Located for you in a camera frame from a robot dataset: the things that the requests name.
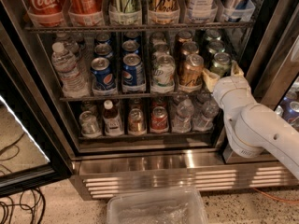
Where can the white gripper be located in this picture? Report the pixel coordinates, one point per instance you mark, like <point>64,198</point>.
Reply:
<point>231,92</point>

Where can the green soda can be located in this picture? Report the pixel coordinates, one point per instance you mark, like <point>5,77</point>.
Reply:
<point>214,46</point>
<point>221,63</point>
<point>212,34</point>

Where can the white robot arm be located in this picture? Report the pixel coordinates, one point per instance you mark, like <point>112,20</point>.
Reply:
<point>251,127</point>

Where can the front gold soda can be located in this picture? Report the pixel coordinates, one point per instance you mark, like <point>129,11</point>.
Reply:
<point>191,71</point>

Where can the gold soda can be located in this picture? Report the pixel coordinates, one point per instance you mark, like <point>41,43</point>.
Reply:
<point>191,71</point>
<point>188,48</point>
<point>182,36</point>

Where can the middle gold soda can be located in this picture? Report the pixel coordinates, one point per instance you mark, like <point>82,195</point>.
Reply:
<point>188,48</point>

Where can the rear gold soda can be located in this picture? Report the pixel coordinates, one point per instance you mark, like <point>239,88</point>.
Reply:
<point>182,36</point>

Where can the front white 7up can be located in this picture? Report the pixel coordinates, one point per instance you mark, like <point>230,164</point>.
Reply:
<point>163,71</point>

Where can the white 7up can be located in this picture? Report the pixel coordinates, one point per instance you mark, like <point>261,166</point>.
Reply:
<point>163,71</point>
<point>160,49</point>

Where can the middle white 7up can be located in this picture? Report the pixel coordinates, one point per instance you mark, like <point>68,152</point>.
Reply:
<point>160,49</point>

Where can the blue Red Bull can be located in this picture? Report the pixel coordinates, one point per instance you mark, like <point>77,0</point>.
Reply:
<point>235,10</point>

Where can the blue can behind right door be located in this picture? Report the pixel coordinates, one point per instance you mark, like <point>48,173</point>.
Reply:
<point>291,111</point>

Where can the red can bottom shelf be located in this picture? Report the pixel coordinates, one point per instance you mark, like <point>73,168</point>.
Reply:
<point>159,120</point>

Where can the gold tall can top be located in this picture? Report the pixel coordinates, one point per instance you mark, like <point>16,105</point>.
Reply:
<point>163,11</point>

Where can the front right Pepsi can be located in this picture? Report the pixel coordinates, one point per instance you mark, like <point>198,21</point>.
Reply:
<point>132,70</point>

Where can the pepsi can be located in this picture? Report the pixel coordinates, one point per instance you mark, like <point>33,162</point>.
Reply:
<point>104,51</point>
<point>100,68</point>
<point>130,46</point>
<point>132,70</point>

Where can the middle right Pepsi can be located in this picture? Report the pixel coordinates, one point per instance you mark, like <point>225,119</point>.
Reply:
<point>130,46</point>

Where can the gold can bottom shelf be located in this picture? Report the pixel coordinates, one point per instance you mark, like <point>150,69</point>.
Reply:
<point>136,122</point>

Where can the front left Pepsi can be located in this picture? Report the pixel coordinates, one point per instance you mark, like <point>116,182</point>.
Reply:
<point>100,68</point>

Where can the green tall can top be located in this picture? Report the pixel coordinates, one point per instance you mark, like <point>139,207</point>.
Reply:
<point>124,12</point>

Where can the middle left Pepsi can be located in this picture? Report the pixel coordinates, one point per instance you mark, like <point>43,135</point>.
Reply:
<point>104,51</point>

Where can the silver can bottom left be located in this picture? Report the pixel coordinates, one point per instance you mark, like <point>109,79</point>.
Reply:
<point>89,124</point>

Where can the front water bottle middle shelf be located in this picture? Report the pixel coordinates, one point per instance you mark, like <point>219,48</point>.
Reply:
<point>64,62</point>

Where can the orange soda can top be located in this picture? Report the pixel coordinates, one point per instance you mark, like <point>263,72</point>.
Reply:
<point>86,12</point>

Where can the steel fridge vent grille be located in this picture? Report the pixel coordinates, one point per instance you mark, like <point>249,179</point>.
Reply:
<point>103,177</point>

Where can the open glass fridge door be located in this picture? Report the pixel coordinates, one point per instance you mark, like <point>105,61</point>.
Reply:
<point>32,155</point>

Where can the right water bottle bottom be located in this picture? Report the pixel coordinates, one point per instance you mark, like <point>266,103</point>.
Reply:
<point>203,121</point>

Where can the water bottle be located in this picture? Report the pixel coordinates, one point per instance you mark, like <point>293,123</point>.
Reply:
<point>203,121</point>
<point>183,116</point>

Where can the left water bottle bottom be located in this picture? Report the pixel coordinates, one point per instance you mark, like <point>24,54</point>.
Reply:
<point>183,116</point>

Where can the brown tea bottle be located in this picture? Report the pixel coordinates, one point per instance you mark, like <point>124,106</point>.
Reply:
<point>112,119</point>

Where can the clear plastic bin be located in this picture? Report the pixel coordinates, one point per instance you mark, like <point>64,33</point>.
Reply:
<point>179,205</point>

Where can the middle wire shelf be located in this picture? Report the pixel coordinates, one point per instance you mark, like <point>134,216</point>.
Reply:
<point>127,96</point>

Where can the wire shelf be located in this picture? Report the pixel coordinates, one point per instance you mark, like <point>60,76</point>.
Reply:
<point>127,96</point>
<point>139,28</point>

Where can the top wire shelf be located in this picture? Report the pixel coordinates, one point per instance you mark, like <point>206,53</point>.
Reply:
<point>139,28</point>

